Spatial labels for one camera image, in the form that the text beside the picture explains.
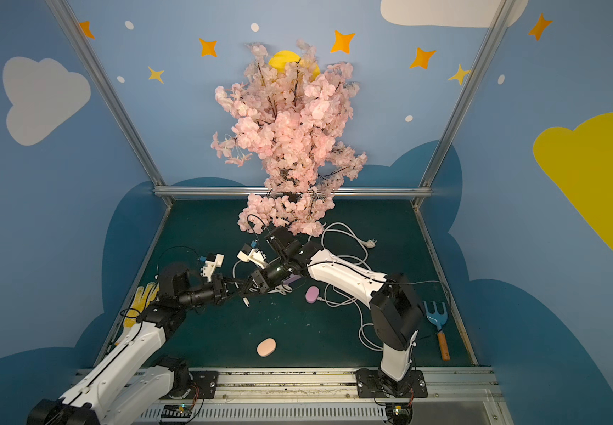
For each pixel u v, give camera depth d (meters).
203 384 0.75
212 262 0.73
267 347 0.80
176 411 0.73
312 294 0.91
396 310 0.46
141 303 0.90
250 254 0.71
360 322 0.86
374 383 0.76
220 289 0.68
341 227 1.10
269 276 0.69
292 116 0.73
